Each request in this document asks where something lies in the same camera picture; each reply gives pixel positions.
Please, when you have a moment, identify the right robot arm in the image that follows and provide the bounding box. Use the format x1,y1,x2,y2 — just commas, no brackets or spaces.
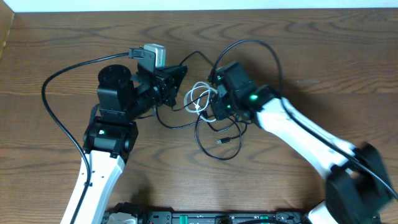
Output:
209,62,397,223

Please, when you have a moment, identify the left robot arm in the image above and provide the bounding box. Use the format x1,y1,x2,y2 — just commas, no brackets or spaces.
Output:
62,65,187,223

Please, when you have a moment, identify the camera black cable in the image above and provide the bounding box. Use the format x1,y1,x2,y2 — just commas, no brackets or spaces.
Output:
41,52,131,224
207,39,398,200

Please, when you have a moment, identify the left camera black cable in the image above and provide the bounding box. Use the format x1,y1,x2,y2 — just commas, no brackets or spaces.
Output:
41,52,131,224

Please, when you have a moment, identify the right camera black cable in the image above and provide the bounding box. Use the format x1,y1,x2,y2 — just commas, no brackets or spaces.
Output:
207,39,398,200

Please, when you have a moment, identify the black usb cable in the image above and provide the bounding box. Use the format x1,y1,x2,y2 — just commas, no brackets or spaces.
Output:
154,50,248,162

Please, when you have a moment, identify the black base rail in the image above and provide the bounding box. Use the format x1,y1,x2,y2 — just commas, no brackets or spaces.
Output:
102,202,382,224

